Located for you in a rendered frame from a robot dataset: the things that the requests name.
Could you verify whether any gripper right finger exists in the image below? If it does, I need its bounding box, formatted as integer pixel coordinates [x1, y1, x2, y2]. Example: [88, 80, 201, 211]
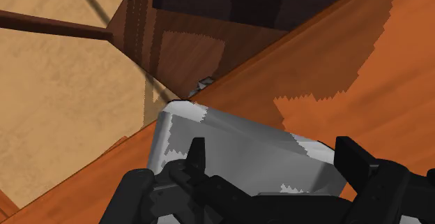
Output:
[334, 135, 435, 224]

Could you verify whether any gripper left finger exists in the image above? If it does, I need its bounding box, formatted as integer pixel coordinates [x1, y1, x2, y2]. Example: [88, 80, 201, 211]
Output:
[98, 137, 253, 224]

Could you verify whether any grey metal box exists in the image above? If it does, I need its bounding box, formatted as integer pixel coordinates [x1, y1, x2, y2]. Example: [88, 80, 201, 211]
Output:
[146, 99, 348, 197]

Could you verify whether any small grey white object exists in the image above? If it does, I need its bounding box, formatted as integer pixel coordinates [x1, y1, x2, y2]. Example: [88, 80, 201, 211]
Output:
[188, 76, 216, 98]

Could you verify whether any dark brown wooden chair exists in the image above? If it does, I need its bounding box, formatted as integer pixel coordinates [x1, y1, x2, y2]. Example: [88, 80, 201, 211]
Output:
[0, 0, 158, 79]

